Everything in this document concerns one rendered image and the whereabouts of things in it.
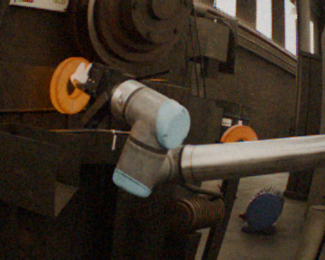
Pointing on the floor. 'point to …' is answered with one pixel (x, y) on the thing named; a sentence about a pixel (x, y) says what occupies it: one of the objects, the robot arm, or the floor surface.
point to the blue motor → (264, 210)
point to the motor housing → (188, 225)
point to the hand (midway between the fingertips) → (73, 78)
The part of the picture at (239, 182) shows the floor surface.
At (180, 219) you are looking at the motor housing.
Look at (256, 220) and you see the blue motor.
